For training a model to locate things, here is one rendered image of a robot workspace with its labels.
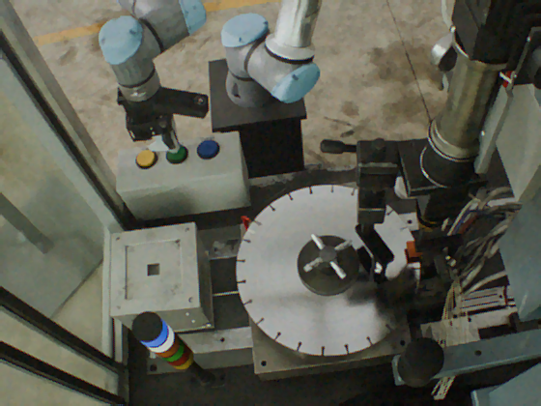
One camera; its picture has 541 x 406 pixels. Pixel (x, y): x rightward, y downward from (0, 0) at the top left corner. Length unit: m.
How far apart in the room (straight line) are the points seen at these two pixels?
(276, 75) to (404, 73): 1.37
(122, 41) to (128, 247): 0.43
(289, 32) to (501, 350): 0.76
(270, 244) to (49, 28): 2.44
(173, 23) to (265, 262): 0.45
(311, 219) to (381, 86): 1.51
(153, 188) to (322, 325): 0.48
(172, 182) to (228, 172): 0.12
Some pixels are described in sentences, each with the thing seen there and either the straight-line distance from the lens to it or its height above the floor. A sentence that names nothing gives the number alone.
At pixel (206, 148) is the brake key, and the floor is 0.91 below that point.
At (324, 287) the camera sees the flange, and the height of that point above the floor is 0.96.
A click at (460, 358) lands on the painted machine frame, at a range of 0.85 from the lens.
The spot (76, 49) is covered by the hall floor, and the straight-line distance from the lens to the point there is 2.98.
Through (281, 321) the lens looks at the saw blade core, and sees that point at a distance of 0.94.
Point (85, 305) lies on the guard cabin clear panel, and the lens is 1.05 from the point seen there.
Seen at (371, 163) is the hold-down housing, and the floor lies 1.25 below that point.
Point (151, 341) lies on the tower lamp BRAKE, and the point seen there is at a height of 1.16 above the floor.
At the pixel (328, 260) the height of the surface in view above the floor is 1.00.
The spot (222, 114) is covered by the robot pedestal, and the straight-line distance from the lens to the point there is 1.43.
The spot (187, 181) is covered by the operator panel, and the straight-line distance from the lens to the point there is 1.15.
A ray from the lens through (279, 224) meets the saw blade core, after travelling 1.01.
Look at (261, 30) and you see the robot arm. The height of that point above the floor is 0.98.
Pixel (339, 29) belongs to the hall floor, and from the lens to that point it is 2.71.
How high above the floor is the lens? 1.85
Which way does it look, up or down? 61 degrees down
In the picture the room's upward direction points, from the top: 10 degrees counter-clockwise
